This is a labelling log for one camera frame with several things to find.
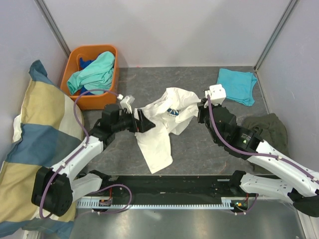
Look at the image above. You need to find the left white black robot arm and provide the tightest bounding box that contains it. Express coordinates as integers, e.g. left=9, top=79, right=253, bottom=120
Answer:
left=31, top=104, right=156, bottom=218

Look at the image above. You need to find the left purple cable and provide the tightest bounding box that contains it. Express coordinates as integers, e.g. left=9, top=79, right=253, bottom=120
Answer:
left=39, top=89, right=132, bottom=219

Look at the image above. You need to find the folded turquoise t shirt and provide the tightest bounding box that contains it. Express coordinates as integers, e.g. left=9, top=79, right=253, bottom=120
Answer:
left=217, top=68, right=257, bottom=107

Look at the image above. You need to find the dark blue t shirt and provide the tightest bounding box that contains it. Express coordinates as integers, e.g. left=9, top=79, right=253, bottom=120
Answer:
left=79, top=57, right=94, bottom=70

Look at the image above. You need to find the blue beige checkered pillow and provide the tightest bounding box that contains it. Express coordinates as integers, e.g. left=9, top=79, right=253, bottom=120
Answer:
left=0, top=60, right=84, bottom=239

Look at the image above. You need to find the olive green t shirt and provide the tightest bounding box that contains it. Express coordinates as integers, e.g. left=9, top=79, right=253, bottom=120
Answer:
left=242, top=113, right=292, bottom=172

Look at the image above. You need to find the white slotted cable duct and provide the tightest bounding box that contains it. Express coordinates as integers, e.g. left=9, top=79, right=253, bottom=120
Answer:
left=76, top=197, right=245, bottom=210

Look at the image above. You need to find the left aluminium corner post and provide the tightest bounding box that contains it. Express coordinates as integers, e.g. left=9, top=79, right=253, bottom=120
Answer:
left=34, top=0, right=71, bottom=58

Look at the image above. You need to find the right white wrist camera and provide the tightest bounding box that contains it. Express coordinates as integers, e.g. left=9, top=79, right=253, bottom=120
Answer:
left=204, top=84, right=226, bottom=105

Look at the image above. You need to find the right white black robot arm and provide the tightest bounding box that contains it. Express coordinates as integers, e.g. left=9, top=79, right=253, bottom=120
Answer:
left=197, top=99, right=319, bottom=218

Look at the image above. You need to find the orange plastic basket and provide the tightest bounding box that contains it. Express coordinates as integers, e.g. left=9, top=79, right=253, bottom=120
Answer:
left=60, top=44, right=119, bottom=110

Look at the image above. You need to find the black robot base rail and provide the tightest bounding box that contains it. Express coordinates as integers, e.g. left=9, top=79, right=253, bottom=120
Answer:
left=89, top=175, right=256, bottom=205

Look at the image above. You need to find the white t shirt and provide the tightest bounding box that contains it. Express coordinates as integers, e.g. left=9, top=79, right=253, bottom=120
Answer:
left=135, top=87, right=200, bottom=174

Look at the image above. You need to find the right aluminium corner post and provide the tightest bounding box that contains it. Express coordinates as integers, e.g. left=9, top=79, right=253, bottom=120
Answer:
left=253, top=0, right=300, bottom=73

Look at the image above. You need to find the mint green t shirt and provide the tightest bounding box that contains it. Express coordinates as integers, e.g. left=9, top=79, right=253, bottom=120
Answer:
left=67, top=51, right=115, bottom=95

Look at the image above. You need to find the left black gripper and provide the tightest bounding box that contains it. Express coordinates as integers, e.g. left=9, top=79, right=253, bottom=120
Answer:
left=112, top=109, right=155, bottom=133

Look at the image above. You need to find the aluminium corner post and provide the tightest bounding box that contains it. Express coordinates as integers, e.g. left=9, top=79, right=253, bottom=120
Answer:
left=34, top=0, right=71, bottom=58
left=253, top=0, right=300, bottom=73

